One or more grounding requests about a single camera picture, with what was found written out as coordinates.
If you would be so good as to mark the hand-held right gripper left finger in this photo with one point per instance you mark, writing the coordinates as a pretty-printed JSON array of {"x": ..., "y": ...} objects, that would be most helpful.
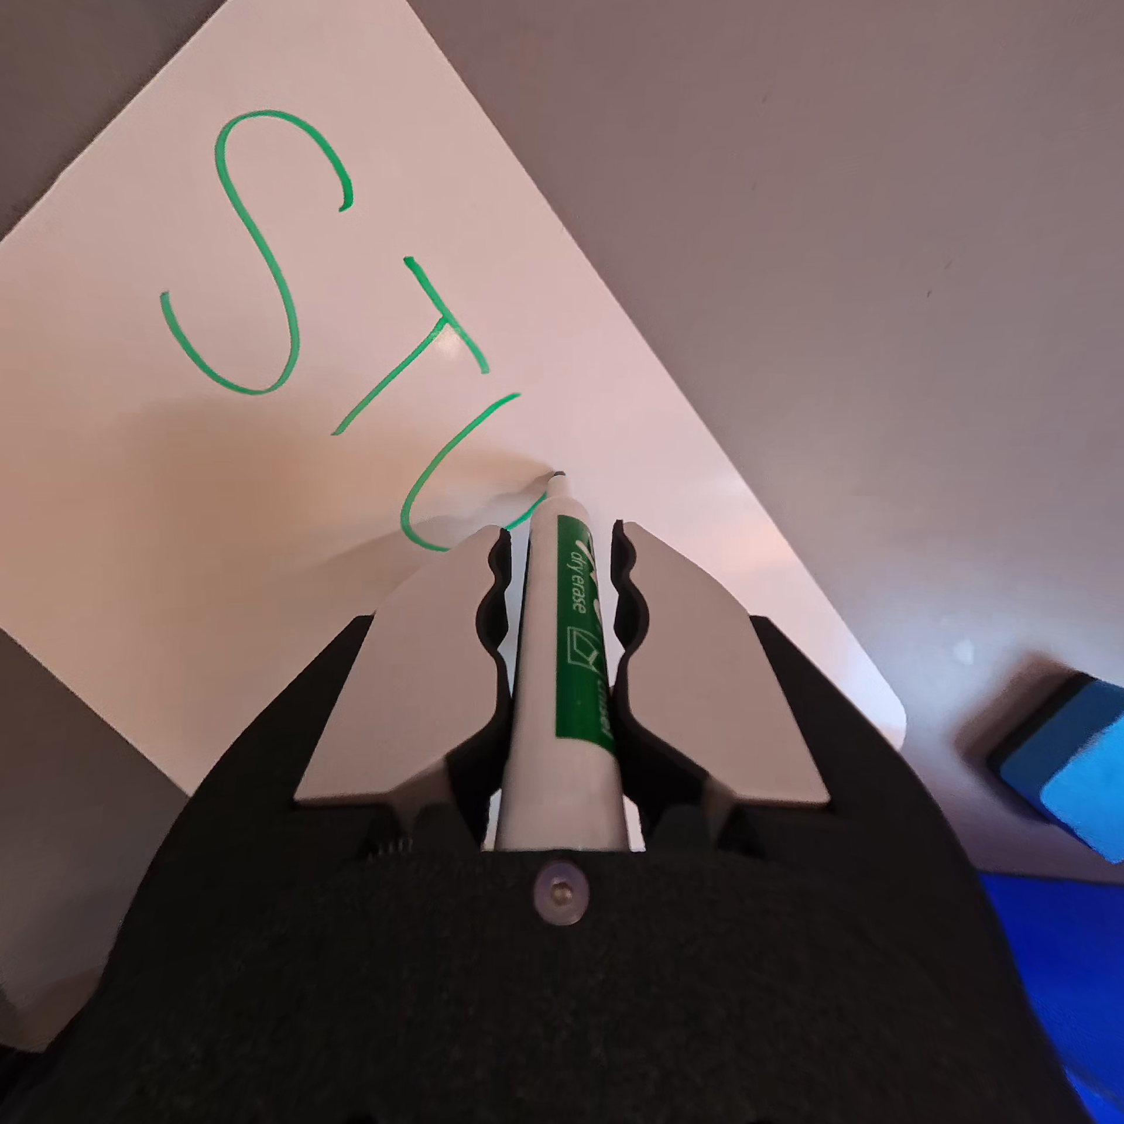
[{"x": 395, "y": 720}]

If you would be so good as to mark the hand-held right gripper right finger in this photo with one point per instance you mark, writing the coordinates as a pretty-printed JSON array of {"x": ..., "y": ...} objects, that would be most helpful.
[{"x": 729, "y": 720}]

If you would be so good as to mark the green whiteboard marker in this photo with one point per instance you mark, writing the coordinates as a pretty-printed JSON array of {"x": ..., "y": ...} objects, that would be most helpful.
[{"x": 559, "y": 756}]

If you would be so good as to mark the blue whiteboard eraser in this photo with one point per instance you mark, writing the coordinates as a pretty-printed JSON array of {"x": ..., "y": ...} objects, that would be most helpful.
[{"x": 1080, "y": 773}]

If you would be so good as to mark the white whiteboard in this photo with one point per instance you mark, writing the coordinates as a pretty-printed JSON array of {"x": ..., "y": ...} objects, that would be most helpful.
[{"x": 106, "y": 492}]

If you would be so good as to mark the blue storage bin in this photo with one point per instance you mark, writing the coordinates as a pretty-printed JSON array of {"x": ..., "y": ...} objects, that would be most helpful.
[{"x": 1055, "y": 984}]

